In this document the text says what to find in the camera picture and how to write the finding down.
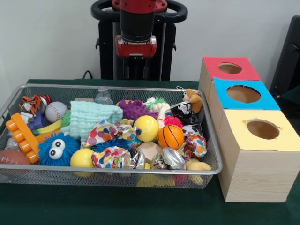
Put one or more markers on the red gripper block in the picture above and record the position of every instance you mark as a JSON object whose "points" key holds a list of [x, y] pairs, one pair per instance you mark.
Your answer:
{"points": [[136, 49]]}

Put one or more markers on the mint green knitted cloth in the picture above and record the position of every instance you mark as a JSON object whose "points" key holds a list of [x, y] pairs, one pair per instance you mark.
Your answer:
{"points": [[93, 117]]}

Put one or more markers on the colourful polka dot cloth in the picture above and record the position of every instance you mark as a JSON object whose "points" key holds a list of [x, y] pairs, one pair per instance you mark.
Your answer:
{"points": [[105, 132]]}

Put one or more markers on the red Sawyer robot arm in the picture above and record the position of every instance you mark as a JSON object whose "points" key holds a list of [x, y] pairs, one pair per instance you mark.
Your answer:
{"points": [[137, 21]]}

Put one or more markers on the clear mesh bin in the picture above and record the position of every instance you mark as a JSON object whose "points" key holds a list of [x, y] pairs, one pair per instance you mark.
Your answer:
{"points": [[117, 180]]}

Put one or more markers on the wooden box with three holes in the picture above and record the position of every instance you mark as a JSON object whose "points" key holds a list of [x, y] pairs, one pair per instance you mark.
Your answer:
{"points": [[258, 173]]}

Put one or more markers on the purple spiky ball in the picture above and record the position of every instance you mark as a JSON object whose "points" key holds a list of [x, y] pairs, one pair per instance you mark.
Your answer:
{"points": [[133, 108]]}

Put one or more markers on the yellow tennis ball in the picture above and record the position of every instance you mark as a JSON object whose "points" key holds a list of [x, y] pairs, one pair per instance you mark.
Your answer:
{"points": [[146, 128]]}

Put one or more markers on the small orange basketball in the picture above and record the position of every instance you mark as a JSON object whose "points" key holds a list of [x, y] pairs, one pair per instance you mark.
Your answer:
{"points": [[170, 136]]}

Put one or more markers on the white baseball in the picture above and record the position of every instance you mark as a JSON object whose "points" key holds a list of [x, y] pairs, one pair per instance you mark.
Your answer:
{"points": [[56, 111]]}

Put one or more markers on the plain yellow ball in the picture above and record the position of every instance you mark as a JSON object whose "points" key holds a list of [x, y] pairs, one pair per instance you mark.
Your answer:
{"points": [[82, 158]]}

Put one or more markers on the blue fuzzy toy with eyes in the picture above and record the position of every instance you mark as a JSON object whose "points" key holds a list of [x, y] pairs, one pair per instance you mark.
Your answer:
{"points": [[57, 149]]}

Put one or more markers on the orange plastic building block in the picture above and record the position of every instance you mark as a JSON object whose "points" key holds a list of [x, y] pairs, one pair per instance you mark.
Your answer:
{"points": [[21, 136]]}

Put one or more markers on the black office chair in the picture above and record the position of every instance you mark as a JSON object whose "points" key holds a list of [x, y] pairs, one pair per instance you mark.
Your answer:
{"points": [[288, 61]]}

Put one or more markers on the dark green table cloth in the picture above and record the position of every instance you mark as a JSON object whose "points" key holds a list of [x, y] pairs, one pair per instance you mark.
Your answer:
{"points": [[117, 206]]}

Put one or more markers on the small brown football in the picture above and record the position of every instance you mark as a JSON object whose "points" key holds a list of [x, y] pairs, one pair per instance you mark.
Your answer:
{"points": [[11, 158]]}

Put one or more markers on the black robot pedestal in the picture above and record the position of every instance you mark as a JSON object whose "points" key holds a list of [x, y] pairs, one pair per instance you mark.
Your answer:
{"points": [[105, 51]]}

